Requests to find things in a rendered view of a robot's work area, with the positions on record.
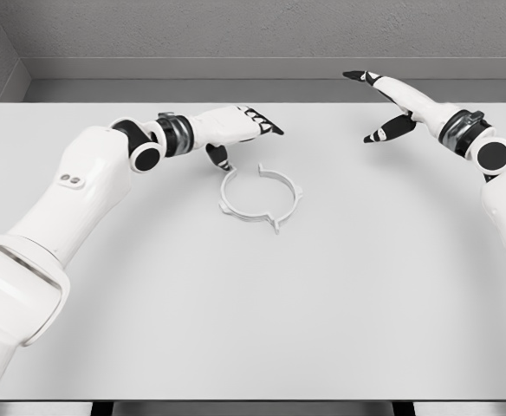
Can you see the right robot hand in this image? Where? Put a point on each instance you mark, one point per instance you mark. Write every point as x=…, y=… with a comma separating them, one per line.
x=409, y=97

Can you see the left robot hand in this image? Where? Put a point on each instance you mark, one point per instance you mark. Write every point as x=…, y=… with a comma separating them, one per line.
x=225, y=123

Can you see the white pipe clamp half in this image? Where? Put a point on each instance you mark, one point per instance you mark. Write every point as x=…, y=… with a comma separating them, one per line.
x=291, y=203
x=222, y=195

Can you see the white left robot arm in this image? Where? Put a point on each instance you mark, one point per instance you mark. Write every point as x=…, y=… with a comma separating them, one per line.
x=40, y=225

